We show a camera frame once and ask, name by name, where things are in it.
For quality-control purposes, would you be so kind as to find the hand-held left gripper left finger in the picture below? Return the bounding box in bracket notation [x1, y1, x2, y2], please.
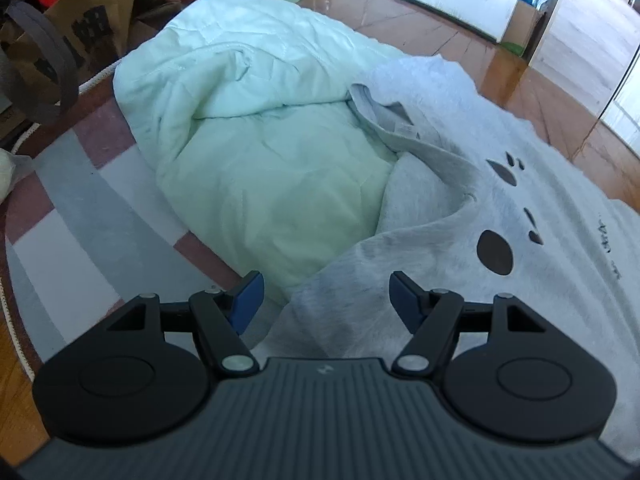
[107, 270, 265, 377]

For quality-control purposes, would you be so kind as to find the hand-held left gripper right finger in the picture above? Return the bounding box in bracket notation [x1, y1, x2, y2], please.
[388, 270, 549, 377]

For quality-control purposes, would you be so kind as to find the grey printed sweatshirt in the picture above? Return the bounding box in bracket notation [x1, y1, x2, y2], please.
[247, 55, 640, 466]

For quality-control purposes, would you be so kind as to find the light green quilted blanket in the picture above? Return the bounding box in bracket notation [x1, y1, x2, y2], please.
[113, 0, 401, 304]

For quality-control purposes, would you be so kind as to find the striped round rug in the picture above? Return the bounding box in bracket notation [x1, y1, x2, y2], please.
[0, 60, 288, 396]

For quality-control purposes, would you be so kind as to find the white plastic bag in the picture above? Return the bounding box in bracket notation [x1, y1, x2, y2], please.
[0, 149, 33, 202]

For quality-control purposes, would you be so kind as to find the cardboard box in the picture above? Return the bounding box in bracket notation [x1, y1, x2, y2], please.
[499, 0, 549, 62]

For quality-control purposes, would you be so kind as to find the brown paper bag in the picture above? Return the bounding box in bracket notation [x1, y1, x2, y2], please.
[0, 0, 168, 128]

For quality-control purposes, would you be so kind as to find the black cable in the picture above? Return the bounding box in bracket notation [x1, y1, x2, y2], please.
[574, 45, 640, 162]

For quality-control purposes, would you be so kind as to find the grey bag strap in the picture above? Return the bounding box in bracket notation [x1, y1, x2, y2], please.
[4, 0, 81, 124]

